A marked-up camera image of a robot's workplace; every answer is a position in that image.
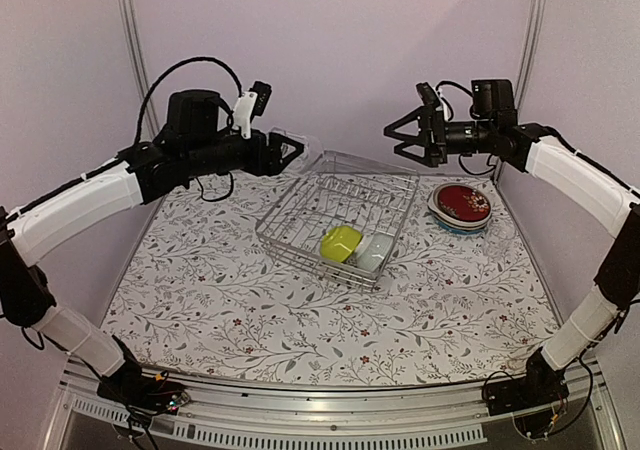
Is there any right aluminium frame post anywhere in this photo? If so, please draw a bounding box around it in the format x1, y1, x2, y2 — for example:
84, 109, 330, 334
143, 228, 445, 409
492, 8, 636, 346
514, 0, 546, 110

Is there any left aluminium frame post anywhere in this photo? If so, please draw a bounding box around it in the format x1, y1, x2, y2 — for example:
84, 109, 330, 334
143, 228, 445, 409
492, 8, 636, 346
118, 0, 149, 99

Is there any wire dish rack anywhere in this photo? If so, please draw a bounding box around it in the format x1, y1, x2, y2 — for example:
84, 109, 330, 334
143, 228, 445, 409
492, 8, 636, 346
256, 151, 420, 290

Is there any dark red black plate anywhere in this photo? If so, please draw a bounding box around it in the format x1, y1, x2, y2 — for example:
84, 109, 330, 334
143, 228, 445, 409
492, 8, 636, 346
434, 184, 492, 224

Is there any clear glass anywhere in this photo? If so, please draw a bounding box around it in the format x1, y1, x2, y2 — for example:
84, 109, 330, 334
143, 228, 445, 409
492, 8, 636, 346
270, 127, 324, 175
482, 222, 515, 259

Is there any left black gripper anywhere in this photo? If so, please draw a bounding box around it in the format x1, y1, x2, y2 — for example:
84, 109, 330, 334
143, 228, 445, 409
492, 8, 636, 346
185, 127, 303, 177

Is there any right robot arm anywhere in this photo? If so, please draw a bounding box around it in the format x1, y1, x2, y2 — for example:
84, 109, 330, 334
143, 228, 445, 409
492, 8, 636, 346
383, 79, 639, 406

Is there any white grey patterned bowl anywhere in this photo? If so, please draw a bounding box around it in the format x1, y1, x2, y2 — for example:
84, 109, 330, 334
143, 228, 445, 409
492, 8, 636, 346
354, 233, 393, 272

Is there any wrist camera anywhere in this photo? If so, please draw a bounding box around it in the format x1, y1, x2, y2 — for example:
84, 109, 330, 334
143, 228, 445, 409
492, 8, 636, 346
232, 81, 272, 140
416, 82, 454, 121

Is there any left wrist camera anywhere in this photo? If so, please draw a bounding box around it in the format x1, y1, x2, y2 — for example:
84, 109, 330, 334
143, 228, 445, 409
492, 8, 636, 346
232, 81, 272, 140

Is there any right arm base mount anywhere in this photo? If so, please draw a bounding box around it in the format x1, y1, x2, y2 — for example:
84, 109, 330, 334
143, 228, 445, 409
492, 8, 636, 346
481, 370, 569, 440

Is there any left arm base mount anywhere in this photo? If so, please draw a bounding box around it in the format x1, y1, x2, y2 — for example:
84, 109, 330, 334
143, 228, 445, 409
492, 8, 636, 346
97, 368, 191, 416

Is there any floral table mat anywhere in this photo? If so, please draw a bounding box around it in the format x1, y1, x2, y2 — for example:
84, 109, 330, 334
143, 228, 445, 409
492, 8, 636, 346
102, 174, 558, 386

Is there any yellow green bowl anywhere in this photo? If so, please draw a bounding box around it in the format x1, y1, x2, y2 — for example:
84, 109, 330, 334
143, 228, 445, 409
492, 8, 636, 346
319, 225, 363, 263

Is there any clear glass front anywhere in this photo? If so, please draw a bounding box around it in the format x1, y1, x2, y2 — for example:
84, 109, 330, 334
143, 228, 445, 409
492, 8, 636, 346
270, 127, 324, 175

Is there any pale green flower plate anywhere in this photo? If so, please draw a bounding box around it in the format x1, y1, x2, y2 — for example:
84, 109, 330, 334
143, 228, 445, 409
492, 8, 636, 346
428, 192, 492, 233

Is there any aluminium front rail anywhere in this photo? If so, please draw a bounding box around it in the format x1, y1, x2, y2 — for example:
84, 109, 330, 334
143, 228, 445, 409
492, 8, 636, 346
42, 357, 631, 449

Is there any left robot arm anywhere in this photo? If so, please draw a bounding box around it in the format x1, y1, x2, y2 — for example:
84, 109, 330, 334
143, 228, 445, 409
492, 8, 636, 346
1, 81, 305, 404

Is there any white ribbed plate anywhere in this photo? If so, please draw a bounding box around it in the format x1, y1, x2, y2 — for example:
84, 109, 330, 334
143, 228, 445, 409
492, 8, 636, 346
427, 184, 492, 231

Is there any aluminium frame post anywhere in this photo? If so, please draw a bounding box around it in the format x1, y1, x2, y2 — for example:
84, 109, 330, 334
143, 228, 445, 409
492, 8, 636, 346
118, 0, 149, 99
514, 0, 546, 110

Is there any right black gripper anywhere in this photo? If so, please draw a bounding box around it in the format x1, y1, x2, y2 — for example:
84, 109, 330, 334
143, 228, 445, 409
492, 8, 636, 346
384, 106, 495, 168

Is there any blue polka dot plate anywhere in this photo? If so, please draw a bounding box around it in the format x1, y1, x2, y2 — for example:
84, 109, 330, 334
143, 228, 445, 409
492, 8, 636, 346
432, 213, 489, 235

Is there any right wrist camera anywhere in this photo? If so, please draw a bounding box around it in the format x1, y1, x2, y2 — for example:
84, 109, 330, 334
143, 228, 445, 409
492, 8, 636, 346
416, 82, 454, 121

